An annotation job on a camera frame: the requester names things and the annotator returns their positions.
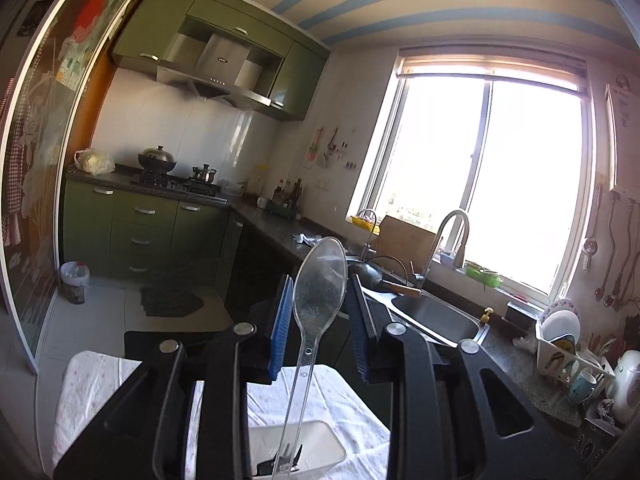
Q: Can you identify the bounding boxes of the clear oil bottle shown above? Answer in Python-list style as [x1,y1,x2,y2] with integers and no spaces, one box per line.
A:
[247,165,266,199]

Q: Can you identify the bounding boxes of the black utensil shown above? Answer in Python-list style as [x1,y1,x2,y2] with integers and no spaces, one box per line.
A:
[256,444,304,476]

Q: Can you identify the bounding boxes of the light blue mug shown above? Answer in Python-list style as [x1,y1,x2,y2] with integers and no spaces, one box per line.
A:
[567,367,598,406]

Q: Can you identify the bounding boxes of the hanging ladles and utensils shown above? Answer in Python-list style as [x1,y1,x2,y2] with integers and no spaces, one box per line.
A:
[604,200,632,310]

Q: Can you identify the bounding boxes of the green lower cabinets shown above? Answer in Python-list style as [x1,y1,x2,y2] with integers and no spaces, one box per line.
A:
[62,180,246,286]

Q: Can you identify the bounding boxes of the white electric kettle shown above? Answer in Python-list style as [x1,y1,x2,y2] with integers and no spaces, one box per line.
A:
[605,350,640,423]

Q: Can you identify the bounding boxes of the floral rim plate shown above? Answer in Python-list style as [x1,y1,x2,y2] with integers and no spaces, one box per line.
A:
[547,299,581,318]

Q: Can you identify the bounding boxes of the white utensil holder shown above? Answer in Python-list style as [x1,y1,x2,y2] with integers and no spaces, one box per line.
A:
[247,420,347,479]

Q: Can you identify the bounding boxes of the dark floor mat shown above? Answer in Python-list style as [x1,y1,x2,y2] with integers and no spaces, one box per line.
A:
[139,286,205,318]

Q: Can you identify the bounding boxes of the green upper cabinets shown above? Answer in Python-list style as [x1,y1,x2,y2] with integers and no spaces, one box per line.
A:
[111,0,331,122]

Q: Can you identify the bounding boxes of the tall steel faucet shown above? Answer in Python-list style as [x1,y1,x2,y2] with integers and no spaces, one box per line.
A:
[419,209,472,288]

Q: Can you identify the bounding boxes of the red checked apron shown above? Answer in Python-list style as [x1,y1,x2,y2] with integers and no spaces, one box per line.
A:
[0,77,32,248]

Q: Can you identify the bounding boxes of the green cabinets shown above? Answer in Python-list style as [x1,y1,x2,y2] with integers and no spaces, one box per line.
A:
[62,180,246,286]
[111,0,331,122]

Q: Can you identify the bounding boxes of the green bottle tray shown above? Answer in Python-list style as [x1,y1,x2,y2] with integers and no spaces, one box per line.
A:
[265,201,302,219]

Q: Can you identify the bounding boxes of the green plastic basket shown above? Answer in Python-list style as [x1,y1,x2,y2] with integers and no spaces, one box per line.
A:
[465,261,502,289]

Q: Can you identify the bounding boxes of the black box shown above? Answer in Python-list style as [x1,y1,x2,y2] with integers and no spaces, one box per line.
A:
[505,301,539,324]

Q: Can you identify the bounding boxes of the white dish rack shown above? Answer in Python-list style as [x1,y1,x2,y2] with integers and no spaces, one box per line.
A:
[536,317,616,392]

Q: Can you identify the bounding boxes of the trash bin with bag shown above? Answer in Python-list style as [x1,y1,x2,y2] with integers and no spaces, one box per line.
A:
[60,261,91,306]

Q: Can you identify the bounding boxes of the kitchen window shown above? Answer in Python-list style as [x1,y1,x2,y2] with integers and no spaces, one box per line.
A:
[346,47,594,311]

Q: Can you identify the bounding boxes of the black pan wooden handle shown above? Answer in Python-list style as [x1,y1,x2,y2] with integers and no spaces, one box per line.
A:
[349,260,423,298]

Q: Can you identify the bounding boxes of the black gas stove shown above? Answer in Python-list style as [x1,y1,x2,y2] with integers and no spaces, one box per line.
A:
[131,172,222,198]

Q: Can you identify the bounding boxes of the steel range hood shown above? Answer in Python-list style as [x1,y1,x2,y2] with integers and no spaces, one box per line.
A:
[157,34,273,111]

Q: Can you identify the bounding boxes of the white floral tablecloth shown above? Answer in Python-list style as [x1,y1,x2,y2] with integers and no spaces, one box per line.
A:
[52,350,392,480]

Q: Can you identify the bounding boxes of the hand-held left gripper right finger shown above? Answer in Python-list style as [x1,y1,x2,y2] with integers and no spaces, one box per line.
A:
[347,275,591,480]

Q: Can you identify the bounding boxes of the steel sink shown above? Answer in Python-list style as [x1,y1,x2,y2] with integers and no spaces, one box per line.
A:
[360,280,491,348]

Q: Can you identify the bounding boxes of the small steel faucet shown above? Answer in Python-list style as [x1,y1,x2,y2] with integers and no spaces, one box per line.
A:
[357,208,382,262]

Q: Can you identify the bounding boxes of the yellow bowl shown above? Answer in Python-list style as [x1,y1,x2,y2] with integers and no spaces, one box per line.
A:
[550,335,579,362]

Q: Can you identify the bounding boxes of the white plastic bag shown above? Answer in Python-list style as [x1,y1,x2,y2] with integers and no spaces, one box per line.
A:
[74,149,116,177]

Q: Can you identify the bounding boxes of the wooden cutting board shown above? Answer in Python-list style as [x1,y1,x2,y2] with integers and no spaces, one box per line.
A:
[376,215,437,273]

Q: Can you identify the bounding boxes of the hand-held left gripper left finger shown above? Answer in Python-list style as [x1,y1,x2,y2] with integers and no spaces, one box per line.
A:
[54,275,296,480]

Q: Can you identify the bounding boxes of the white plate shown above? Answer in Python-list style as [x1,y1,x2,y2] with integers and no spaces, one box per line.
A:
[542,310,579,345]

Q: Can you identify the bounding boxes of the black wok with lid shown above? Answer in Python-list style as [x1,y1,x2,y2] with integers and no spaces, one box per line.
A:
[137,145,178,173]

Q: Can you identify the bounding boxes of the clear plastic spoon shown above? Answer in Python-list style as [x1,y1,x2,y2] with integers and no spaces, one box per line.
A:
[274,236,348,477]

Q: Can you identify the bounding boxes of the dark stone countertop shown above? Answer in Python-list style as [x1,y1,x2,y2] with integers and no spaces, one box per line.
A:
[65,170,601,436]

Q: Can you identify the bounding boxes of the printed glass sliding door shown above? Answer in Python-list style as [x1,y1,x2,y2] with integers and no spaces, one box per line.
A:
[0,0,152,376]

